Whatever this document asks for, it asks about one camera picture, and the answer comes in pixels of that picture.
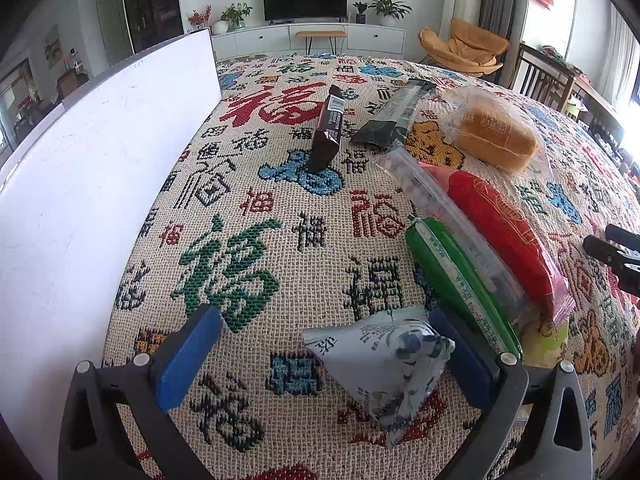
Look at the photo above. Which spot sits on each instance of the black snack packet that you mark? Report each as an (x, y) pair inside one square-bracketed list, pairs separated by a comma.
[(395, 110)]

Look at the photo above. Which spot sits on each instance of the yellow green packet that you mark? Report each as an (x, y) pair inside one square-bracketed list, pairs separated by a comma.
[(550, 345)]

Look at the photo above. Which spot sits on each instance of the white door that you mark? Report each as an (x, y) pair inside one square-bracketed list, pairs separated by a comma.
[(112, 30)]

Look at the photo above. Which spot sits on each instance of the printed woven tablecloth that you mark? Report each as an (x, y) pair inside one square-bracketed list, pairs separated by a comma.
[(300, 260)]

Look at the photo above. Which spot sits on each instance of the orange lounge chair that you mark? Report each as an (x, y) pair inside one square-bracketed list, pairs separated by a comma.
[(465, 47)]

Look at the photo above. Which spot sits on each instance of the small plant in dark pot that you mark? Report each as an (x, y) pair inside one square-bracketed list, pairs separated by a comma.
[(360, 12)]

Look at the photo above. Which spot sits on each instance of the red snack packet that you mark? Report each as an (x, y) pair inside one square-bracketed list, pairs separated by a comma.
[(505, 230)]

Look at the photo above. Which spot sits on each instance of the red flowers in vase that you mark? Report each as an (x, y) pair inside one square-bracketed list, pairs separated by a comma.
[(199, 17)]

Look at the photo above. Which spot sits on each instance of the dark wooden dining chair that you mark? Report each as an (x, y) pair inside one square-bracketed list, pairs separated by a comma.
[(542, 77)]

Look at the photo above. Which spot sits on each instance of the bread loaf in clear bag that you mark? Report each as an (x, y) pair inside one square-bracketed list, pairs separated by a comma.
[(492, 132)]

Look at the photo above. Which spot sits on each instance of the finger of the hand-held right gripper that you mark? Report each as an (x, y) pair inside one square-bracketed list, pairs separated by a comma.
[(625, 239), (607, 252)]

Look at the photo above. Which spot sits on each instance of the green snack packet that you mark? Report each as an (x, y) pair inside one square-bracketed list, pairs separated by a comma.
[(440, 270)]

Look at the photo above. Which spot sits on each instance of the framed wall picture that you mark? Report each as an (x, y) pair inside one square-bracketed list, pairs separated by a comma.
[(53, 46)]

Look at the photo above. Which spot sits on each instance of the white television cabinet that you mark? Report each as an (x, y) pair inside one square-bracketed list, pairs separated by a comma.
[(375, 37)]

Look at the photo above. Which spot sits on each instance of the brown chocolate bar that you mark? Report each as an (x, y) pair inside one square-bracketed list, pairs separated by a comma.
[(327, 130)]

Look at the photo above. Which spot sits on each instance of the wooden stool with metal legs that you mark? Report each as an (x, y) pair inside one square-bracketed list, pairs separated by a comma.
[(320, 34)]

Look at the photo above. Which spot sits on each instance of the large plant in white pot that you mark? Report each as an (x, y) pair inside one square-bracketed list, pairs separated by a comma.
[(390, 10)]

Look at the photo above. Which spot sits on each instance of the dark glass cabinet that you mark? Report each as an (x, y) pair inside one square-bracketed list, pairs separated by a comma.
[(152, 5)]

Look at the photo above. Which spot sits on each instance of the wooden dining table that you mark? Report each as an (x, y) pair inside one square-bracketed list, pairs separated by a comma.
[(597, 97)]

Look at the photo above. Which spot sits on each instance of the round white vase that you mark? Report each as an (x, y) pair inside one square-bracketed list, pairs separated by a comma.
[(220, 27)]

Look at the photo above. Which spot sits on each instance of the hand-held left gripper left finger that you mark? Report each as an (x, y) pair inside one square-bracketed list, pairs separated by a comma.
[(187, 355)]

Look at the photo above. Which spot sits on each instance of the clear plastic snack packet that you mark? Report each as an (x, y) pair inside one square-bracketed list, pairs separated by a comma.
[(435, 200)]

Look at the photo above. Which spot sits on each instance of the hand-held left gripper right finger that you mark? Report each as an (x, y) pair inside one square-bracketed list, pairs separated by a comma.
[(462, 355)]

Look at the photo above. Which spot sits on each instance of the white triangular snack packet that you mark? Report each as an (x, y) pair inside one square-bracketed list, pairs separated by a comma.
[(370, 360)]

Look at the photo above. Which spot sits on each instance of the green potted plant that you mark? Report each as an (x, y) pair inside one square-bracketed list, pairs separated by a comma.
[(237, 14)]

